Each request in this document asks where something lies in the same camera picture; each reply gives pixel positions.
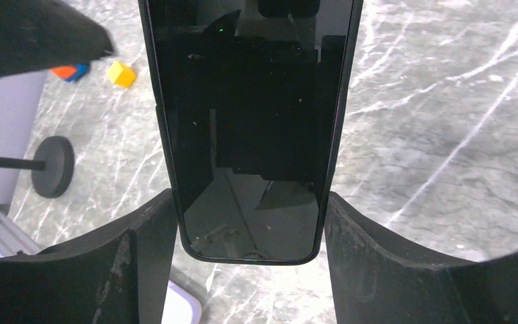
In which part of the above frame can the black round stand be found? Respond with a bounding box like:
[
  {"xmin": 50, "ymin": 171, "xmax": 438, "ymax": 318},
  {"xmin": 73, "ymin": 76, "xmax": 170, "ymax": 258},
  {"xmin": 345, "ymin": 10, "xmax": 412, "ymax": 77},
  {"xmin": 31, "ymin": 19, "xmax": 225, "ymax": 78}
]
[{"xmin": 0, "ymin": 136, "xmax": 76, "ymax": 198}]

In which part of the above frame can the aluminium rail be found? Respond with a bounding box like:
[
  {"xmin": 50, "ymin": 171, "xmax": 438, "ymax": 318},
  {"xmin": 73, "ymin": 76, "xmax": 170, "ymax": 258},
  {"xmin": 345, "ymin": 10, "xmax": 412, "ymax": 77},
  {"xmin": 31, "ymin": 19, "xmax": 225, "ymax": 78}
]
[{"xmin": 0, "ymin": 205, "xmax": 44, "ymax": 258}]

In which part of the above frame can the orange blue toy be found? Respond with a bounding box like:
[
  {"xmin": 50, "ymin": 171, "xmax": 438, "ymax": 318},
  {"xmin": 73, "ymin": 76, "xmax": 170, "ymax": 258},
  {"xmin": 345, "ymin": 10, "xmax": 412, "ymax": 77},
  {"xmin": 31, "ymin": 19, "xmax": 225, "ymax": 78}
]
[{"xmin": 49, "ymin": 63, "xmax": 90, "ymax": 82}]

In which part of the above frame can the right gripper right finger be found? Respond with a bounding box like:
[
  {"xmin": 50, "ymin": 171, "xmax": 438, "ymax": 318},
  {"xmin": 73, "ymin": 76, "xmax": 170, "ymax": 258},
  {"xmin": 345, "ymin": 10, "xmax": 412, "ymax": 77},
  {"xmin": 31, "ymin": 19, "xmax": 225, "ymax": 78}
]
[{"xmin": 324, "ymin": 192, "xmax": 518, "ymax": 323}]

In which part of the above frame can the small yellow cube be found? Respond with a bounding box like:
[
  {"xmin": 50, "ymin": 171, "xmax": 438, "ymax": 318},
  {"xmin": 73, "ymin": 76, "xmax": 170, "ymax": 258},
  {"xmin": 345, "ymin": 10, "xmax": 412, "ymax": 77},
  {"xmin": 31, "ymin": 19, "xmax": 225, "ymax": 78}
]
[{"xmin": 107, "ymin": 61, "xmax": 136, "ymax": 88}]

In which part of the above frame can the black phone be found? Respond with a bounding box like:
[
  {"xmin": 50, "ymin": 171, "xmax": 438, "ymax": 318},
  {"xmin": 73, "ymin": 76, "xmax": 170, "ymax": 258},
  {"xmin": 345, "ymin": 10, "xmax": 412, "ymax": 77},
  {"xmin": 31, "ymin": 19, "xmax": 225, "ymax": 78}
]
[{"xmin": 138, "ymin": 0, "xmax": 362, "ymax": 265}]

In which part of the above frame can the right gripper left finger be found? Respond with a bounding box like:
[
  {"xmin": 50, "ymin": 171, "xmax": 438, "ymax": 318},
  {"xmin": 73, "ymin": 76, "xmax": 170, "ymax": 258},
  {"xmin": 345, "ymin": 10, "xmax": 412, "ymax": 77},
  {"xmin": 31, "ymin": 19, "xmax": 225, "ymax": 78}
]
[{"xmin": 0, "ymin": 189, "xmax": 177, "ymax": 323}]

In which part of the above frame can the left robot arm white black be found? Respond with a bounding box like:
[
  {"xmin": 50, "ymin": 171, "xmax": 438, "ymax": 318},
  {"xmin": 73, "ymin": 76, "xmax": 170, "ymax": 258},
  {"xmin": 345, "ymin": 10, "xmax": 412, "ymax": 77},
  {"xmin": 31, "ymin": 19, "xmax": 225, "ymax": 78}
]
[{"xmin": 0, "ymin": 1, "xmax": 115, "ymax": 198}]

